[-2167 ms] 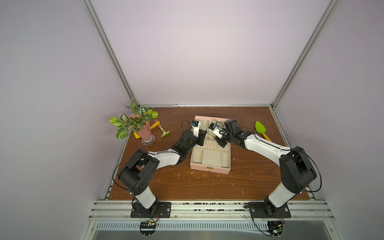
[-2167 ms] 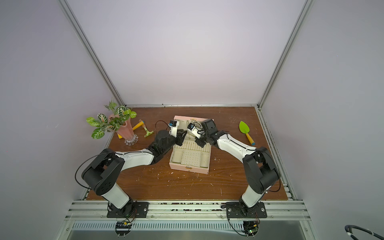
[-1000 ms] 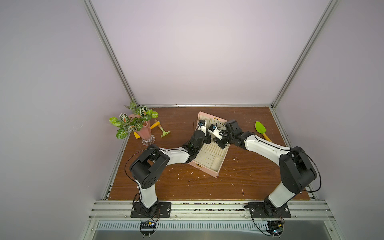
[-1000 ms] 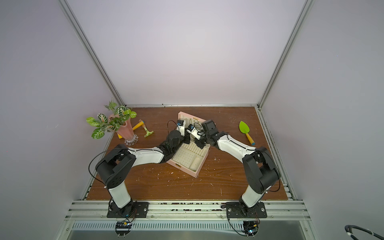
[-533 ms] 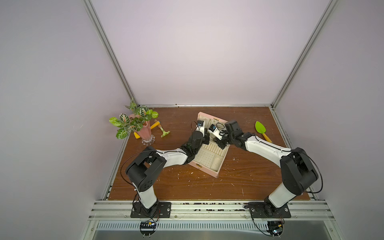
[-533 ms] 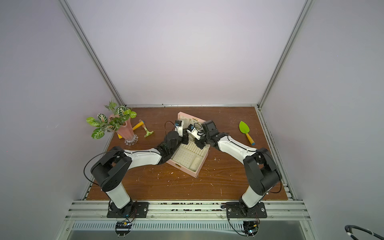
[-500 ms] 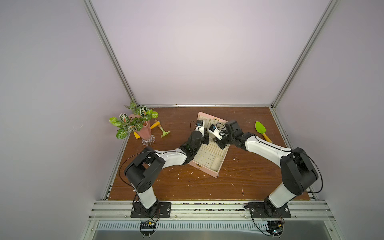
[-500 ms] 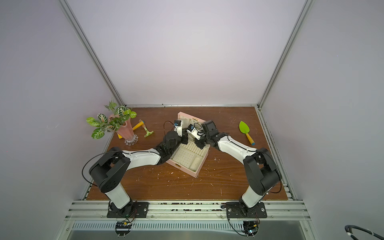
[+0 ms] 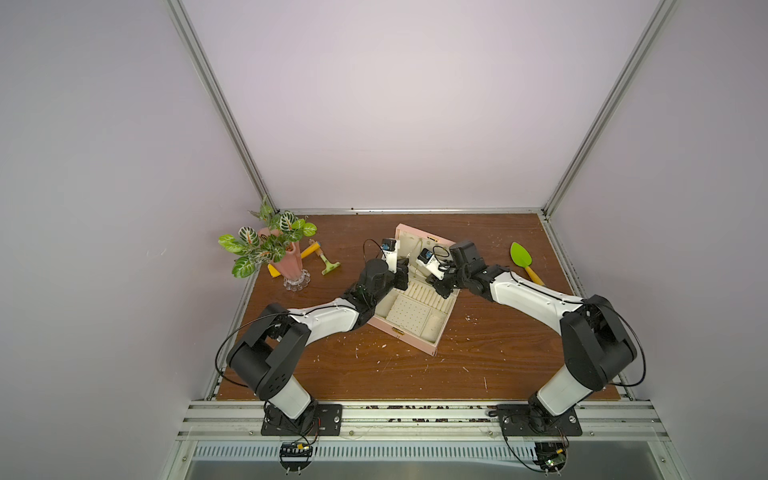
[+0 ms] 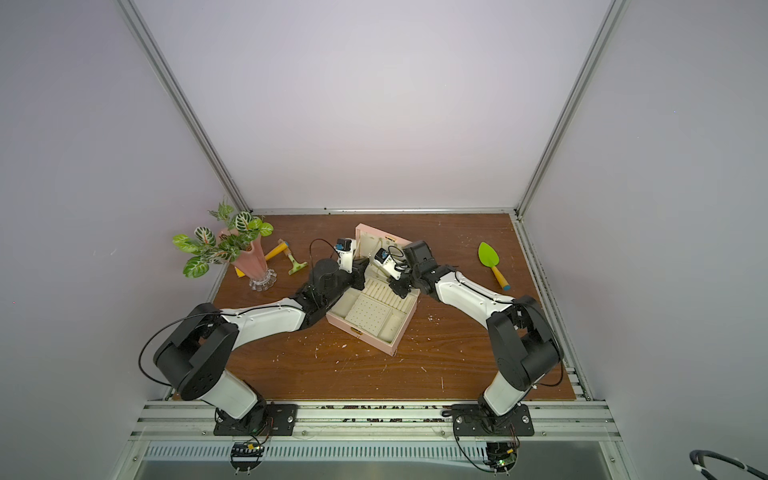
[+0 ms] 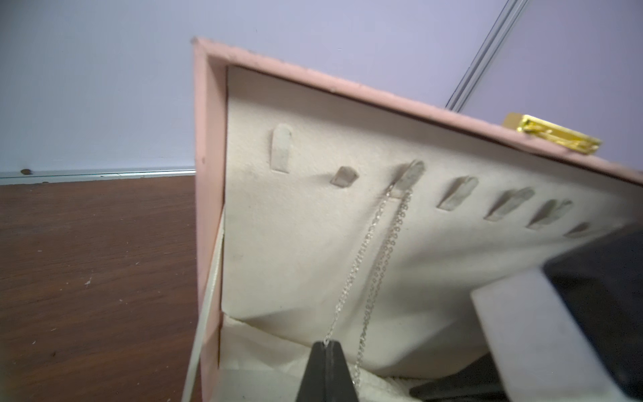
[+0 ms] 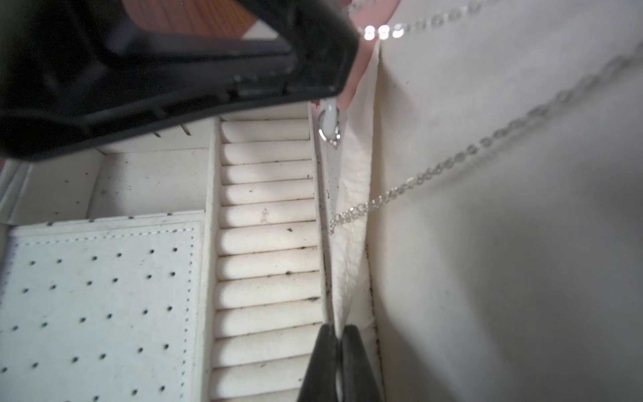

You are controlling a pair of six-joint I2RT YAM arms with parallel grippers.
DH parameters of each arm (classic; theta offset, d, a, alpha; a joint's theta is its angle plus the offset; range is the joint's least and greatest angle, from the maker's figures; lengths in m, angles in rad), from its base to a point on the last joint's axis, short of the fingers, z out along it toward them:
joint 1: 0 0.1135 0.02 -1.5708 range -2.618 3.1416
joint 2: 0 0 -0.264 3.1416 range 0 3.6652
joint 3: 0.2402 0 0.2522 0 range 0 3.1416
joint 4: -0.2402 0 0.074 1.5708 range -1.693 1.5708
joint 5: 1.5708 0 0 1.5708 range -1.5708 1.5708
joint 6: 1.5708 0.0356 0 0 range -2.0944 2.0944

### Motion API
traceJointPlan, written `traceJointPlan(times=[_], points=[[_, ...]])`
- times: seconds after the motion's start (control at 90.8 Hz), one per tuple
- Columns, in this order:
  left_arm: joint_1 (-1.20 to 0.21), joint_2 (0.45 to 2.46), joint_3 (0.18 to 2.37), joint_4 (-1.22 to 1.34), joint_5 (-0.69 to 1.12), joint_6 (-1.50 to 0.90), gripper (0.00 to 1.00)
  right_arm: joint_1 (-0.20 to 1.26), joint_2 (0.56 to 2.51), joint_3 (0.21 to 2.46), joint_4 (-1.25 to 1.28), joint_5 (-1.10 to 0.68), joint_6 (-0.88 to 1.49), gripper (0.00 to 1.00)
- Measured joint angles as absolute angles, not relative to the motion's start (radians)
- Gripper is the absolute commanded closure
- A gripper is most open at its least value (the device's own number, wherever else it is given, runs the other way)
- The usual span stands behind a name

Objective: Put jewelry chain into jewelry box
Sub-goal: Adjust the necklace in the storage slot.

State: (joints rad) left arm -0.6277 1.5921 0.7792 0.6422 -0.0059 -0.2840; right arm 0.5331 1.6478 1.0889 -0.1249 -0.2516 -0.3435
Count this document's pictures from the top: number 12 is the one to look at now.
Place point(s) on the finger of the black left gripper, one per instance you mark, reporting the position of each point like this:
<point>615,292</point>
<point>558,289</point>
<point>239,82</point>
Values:
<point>82,74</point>

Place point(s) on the pink jewelry box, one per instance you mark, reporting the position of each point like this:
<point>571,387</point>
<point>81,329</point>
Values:
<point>481,222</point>

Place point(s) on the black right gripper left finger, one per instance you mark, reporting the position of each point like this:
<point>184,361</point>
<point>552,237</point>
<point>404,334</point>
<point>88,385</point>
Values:
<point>320,382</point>

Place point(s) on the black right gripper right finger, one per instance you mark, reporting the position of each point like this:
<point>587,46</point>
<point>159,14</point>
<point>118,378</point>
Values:
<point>358,381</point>

